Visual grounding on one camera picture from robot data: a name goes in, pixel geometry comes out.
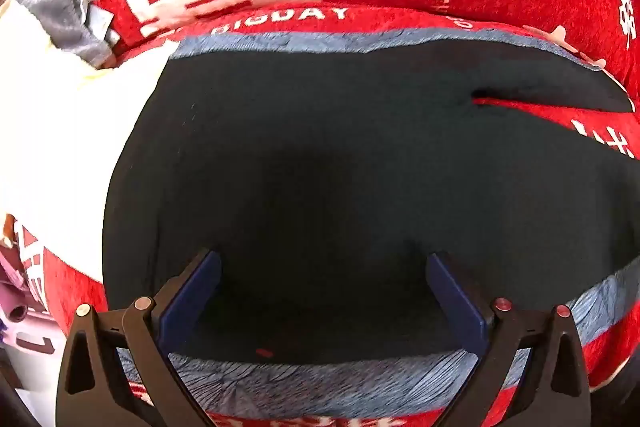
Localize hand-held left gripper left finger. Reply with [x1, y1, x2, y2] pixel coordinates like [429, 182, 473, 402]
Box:
[55, 248, 223, 427]

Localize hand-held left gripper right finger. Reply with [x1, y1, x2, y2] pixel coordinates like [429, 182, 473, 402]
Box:
[425, 252, 593, 427]

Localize black pants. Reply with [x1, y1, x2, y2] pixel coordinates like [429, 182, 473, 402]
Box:
[102, 39, 640, 365]

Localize red printed blanket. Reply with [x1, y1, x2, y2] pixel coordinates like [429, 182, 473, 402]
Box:
[15, 2, 640, 427]

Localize pink object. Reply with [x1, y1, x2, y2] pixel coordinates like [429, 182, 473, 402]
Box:
[0, 252, 56, 353]

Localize white cloth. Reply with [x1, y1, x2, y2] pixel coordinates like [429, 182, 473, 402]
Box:
[0, 0, 173, 283]

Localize grey cloth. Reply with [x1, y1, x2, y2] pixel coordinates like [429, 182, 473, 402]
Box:
[7, 0, 121, 68]

